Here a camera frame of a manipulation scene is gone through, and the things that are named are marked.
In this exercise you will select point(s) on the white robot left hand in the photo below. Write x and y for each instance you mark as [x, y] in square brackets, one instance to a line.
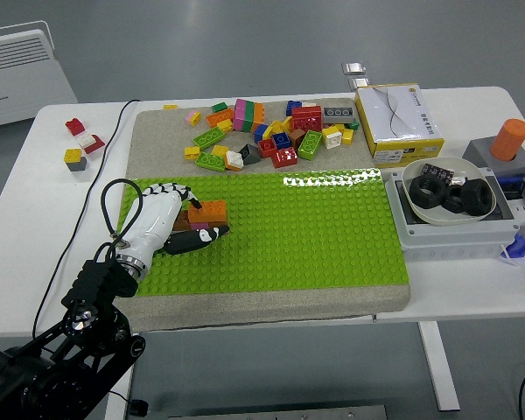
[151, 223]

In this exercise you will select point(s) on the multicoloured brick stack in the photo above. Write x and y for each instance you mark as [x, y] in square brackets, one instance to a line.
[240, 114]

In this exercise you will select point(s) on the dark green toy brick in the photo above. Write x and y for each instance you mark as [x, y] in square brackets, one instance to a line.
[249, 116]

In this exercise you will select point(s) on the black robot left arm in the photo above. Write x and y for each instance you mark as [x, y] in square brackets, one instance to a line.
[96, 284]

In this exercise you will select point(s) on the brown toy brick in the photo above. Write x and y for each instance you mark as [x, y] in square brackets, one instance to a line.
[296, 136]
[184, 221]

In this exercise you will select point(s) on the magenta toy brick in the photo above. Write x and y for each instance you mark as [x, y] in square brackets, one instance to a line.
[200, 226]

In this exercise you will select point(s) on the dark orange toy brick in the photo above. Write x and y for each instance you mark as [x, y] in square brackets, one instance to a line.
[219, 223]

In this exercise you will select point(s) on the lime green toy brick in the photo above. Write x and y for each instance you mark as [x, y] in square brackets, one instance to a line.
[310, 145]
[210, 161]
[207, 137]

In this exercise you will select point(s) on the grey toy brick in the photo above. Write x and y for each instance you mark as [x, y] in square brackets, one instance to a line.
[78, 165]

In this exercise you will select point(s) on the red slope toy brick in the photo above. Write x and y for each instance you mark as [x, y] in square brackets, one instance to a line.
[97, 144]

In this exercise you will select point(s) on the white and orange brick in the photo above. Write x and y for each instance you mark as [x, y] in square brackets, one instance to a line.
[234, 159]

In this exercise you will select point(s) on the small white toy brick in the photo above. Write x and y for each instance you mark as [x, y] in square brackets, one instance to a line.
[86, 140]

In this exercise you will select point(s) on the pink and yellow brick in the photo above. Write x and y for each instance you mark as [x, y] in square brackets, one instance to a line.
[192, 118]

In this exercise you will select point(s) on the small yellow flat brick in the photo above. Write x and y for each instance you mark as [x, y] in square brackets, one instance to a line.
[170, 107]

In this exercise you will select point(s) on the dark grey slope brick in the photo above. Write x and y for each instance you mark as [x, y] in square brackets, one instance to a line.
[249, 155]

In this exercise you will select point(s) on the red stepped toy brick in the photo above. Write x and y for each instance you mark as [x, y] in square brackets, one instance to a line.
[75, 127]

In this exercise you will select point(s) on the long orange toy brick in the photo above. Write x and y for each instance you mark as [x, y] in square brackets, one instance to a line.
[219, 117]

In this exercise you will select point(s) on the small dark green brick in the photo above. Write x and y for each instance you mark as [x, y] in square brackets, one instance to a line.
[219, 107]

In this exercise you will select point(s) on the green studded baseplate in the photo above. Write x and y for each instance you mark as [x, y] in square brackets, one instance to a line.
[289, 245]

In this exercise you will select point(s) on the blue toy brick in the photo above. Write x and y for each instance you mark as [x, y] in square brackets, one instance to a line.
[260, 135]
[292, 107]
[282, 140]

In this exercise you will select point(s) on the yellow slope toy brick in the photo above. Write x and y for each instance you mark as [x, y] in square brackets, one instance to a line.
[275, 128]

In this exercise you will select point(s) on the large red toy brick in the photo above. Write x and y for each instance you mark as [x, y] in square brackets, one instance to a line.
[307, 118]

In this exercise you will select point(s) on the cream flat toy brick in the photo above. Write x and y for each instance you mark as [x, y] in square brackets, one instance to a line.
[308, 104]

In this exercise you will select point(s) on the white and yellow brick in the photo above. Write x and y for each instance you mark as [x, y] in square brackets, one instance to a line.
[332, 138]

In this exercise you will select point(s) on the grey three-hole brick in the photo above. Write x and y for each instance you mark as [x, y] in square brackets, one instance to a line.
[338, 114]

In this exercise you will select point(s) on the small green toy brick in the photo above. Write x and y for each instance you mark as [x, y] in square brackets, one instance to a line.
[354, 124]

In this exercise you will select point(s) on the grey-brown mat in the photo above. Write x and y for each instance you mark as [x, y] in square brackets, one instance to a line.
[267, 306]

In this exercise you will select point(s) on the white table leg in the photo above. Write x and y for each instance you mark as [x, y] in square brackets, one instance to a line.
[124, 385]
[437, 367]

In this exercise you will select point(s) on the white panel heater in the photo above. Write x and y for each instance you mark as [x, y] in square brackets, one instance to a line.
[22, 83]

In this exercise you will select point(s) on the silver floor socket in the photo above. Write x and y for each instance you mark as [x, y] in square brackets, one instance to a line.
[354, 67]
[359, 83]

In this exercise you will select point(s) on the white and yellow cardboard box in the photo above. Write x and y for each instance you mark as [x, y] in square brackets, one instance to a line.
[398, 122]

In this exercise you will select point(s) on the large black nut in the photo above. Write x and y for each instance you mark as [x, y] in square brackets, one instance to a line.
[420, 192]
[483, 201]

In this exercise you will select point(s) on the white bowl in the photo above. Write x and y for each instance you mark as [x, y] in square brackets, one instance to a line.
[442, 219]

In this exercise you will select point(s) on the dark circuit board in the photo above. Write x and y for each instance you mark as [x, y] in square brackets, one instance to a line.
[437, 172]

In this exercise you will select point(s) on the small black nut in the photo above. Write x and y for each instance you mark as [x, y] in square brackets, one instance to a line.
[452, 203]

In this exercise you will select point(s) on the light grey junction box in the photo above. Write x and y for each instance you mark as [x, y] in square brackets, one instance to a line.
[455, 240]

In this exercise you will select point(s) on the white zip tie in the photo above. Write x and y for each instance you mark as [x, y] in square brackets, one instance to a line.
[507, 258]

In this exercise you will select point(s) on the blue and black fixture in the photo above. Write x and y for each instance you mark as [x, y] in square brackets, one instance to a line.
[509, 186]

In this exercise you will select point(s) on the orange cylinder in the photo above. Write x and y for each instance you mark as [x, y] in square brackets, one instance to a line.
[509, 137]

